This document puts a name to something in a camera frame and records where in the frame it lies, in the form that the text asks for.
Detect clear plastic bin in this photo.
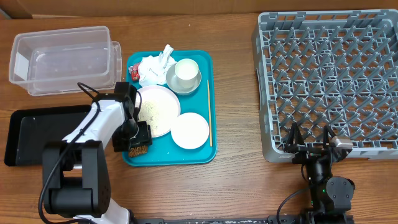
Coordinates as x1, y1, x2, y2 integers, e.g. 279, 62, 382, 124
9, 26, 123, 96

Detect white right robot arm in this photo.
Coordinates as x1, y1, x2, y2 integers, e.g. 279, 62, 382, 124
276, 123, 355, 223

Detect wooden chopstick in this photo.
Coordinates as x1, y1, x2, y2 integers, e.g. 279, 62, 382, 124
206, 80, 213, 147

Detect small white bowl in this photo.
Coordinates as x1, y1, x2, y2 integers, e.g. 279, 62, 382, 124
171, 113, 210, 150

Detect white cup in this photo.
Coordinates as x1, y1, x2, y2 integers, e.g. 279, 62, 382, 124
174, 58, 199, 88

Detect red snack wrapper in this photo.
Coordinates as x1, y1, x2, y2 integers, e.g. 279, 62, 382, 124
128, 63, 140, 82

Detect grey dishwasher rack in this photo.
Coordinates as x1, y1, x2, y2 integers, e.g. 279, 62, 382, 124
252, 9, 397, 162

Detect white napkin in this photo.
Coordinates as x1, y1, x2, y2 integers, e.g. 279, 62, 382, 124
138, 44, 177, 87

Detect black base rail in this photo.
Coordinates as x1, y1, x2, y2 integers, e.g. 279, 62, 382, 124
131, 215, 354, 224

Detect grey saucer bowl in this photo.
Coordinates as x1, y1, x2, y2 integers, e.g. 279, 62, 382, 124
166, 65, 201, 95

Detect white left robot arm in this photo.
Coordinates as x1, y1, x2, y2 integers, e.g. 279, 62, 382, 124
38, 82, 152, 223

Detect brown food scrap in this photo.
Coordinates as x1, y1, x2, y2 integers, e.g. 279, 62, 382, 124
128, 146, 148, 157

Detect large white plate with crumbs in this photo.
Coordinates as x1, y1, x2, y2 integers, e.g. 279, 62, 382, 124
136, 85, 181, 138

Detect black tray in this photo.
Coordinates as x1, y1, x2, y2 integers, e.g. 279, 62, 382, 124
4, 105, 91, 167

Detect teal plastic tray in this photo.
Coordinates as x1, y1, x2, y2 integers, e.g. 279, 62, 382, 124
122, 50, 217, 167

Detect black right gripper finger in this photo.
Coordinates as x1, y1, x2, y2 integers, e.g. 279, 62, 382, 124
286, 122, 304, 146
323, 125, 336, 147

